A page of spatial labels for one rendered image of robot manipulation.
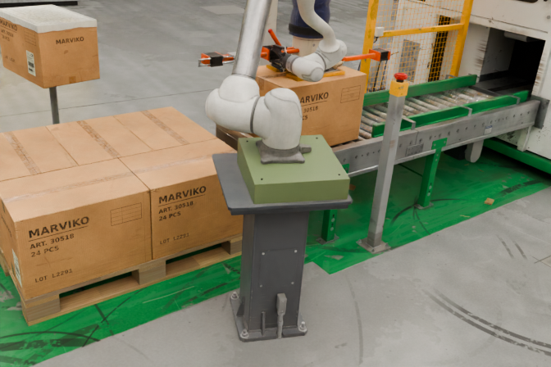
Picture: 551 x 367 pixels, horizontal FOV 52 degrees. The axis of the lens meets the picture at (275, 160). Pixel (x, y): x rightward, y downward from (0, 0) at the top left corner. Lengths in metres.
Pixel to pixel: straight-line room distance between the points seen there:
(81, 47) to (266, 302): 2.18
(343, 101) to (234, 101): 1.09
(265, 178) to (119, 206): 0.80
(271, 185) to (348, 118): 1.24
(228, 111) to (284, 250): 0.65
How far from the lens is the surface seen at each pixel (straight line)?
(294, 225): 2.41
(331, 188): 2.23
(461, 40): 4.91
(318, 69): 2.72
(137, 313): 2.84
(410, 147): 3.55
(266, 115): 2.22
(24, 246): 2.64
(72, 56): 3.97
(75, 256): 2.74
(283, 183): 2.16
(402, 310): 2.99
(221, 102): 2.28
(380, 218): 3.32
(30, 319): 2.86
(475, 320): 3.06
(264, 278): 2.52
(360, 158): 3.26
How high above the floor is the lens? 1.81
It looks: 25 degrees down
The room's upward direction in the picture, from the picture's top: 4 degrees clockwise
